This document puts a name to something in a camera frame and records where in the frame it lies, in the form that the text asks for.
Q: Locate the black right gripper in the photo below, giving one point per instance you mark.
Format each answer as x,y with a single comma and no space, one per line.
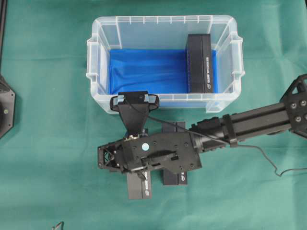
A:
176,152

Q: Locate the black box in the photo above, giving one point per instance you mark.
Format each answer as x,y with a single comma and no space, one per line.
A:
199,63
138,189
169,178

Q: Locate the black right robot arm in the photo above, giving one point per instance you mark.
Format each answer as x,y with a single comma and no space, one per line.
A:
290,113

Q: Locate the clear plastic storage case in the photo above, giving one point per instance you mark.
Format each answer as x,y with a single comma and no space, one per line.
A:
161,33

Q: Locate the blue cloth liner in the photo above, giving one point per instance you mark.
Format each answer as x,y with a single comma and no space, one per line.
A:
157,71

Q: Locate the green table cloth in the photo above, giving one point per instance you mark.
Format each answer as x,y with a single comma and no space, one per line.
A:
48,160

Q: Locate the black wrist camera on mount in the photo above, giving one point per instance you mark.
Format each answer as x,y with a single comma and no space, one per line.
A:
133,109

